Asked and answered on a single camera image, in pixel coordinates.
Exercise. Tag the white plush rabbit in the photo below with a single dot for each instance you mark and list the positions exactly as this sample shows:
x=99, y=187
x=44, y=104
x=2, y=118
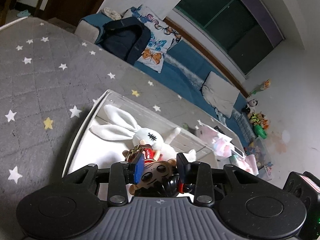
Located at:
x=123, y=126

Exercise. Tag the blue sofa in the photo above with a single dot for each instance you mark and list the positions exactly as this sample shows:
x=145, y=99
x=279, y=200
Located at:
x=187, y=79

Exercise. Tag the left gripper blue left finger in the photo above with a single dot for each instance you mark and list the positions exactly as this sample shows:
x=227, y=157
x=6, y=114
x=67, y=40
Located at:
x=139, y=167

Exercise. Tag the orange flower doll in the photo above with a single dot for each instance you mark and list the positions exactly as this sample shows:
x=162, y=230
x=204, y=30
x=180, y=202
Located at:
x=263, y=86

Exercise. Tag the dark blue backpack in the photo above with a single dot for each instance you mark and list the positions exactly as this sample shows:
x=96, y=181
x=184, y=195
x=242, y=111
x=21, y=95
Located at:
x=126, y=38

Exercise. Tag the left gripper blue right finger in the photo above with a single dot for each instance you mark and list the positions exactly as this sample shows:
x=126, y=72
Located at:
x=182, y=166

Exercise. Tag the dark window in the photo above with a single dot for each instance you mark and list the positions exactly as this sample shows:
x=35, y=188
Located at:
x=244, y=29

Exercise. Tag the grey cushion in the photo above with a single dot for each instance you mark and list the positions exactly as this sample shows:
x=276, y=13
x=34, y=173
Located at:
x=219, y=94

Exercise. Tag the small plush toys pile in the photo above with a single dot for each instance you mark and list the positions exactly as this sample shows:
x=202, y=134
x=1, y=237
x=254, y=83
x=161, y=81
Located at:
x=259, y=119

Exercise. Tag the clear plastic storage bin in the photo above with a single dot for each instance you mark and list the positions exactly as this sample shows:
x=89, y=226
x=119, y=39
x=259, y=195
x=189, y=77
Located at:
x=262, y=158

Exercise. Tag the black haired doll figure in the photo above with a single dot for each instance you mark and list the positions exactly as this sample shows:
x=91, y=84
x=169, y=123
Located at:
x=160, y=176

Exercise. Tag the panda plush toy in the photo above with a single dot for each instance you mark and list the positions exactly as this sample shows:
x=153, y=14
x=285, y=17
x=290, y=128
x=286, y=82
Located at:
x=249, y=108

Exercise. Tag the star patterned grey tablecloth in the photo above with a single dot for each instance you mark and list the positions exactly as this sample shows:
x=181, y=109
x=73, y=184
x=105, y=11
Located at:
x=50, y=79

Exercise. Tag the pink white tissue pack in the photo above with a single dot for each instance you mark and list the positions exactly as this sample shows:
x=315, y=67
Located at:
x=219, y=143

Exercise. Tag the butterfly print pillow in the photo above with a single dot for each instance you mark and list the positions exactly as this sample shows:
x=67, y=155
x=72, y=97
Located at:
x=163, y=37

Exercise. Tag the green bowl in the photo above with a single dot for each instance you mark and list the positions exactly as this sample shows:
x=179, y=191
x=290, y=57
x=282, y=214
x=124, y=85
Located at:
x=260, y=132

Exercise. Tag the grey white cardboard box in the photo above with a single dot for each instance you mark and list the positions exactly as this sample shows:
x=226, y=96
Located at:
x=87, y=148

